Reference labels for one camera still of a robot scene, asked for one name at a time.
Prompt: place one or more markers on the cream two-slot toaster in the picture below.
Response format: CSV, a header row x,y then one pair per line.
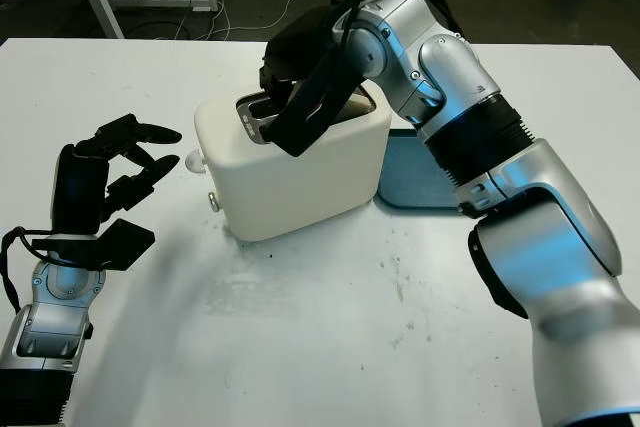
x,y
280,187

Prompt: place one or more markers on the silver toaster dial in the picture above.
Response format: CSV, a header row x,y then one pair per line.
x,y
214,202

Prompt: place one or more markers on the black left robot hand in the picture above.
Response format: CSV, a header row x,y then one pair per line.
x,y
80,192

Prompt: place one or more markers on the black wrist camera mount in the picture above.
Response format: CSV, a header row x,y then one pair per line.
x,y
305,127
127,244

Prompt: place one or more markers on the white toaster lever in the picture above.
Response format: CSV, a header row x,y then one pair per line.
x,y
194,163

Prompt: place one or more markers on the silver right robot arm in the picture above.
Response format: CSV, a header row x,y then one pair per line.
x,y
450,67

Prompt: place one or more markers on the white bread slice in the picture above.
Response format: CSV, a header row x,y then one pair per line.
x,y
357,104

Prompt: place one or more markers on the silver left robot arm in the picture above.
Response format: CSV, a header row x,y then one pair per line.
x,y
55,317

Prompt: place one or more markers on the blue plastic tray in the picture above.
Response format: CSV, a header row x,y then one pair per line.
x,y
405,172

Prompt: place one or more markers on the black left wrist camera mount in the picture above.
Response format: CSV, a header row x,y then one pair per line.
x,y
127,244

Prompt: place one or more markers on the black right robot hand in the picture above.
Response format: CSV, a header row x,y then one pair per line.
x,y
300,42

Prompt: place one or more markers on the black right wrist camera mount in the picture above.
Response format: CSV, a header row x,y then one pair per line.
x,y
305,127

